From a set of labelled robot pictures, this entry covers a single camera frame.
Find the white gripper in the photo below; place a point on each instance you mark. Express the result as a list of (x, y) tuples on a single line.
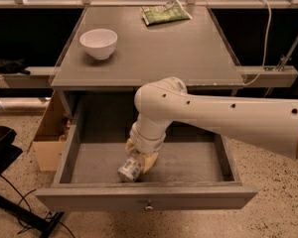
[(146, 145)]

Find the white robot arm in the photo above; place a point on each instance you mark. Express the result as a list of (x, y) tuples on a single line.
[(267, 123)]

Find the metal drawer knob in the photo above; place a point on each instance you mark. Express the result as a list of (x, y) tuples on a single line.
[(148, 206)]

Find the grey open drawer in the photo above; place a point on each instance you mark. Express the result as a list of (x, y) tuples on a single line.
[(194, 170)]

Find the grey cabinet counter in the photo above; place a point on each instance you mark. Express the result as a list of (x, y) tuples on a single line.
[(192, 50)]

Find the cardboard box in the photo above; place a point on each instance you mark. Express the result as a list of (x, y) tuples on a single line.
[(51, 135)]

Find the white ceramic bowl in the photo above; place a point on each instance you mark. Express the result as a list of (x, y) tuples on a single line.
[(99, 43)]

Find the green snack bag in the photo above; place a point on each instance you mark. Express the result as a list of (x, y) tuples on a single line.
[(170, 12)]

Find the black cloth on rail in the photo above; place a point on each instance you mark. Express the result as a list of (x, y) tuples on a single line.
[(13, 66)]

